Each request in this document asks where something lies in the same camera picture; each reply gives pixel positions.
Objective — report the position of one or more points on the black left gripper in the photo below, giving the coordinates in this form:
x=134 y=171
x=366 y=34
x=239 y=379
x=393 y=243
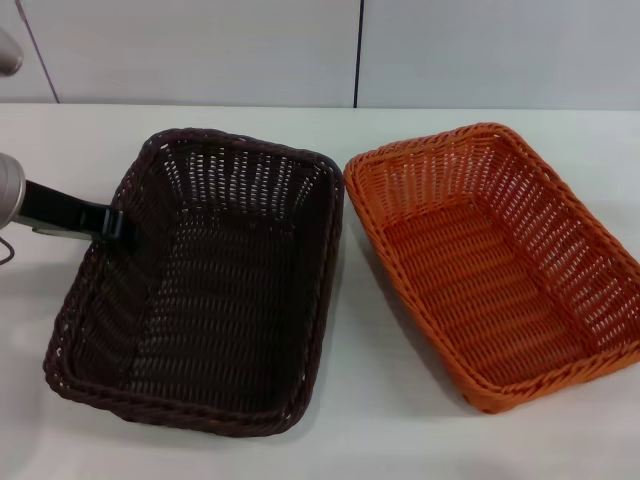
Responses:
x=60 y=205

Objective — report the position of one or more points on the dark brown wicker basket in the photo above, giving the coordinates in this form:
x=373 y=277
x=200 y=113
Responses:
x=210 y=310

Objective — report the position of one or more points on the orange wicker basket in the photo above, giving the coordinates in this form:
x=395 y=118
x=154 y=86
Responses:
x=495 y=280

